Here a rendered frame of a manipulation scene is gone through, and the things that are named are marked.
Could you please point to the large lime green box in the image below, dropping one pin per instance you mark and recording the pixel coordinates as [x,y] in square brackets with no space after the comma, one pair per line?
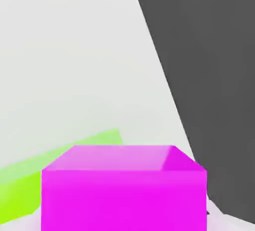
[18,197]

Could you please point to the small magenta cube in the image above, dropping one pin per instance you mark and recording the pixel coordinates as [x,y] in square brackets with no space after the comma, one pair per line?
[123,199]

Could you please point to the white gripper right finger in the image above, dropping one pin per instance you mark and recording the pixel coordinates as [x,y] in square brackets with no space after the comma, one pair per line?
[223,222]

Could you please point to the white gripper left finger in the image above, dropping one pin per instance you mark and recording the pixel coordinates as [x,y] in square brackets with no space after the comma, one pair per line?
[25,224]

